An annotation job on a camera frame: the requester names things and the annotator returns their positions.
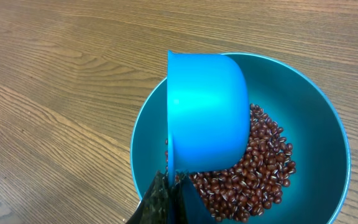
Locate blue plastic scoop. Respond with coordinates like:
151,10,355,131
166,51,250,184

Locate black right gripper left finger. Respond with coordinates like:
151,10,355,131
126,171,170,224

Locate teal plastic bowl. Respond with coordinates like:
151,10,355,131
131,53,351,223

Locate red beans in bowl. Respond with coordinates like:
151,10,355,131
189,104,296,223

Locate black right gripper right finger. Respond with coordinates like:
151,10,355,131
174,172,216,224

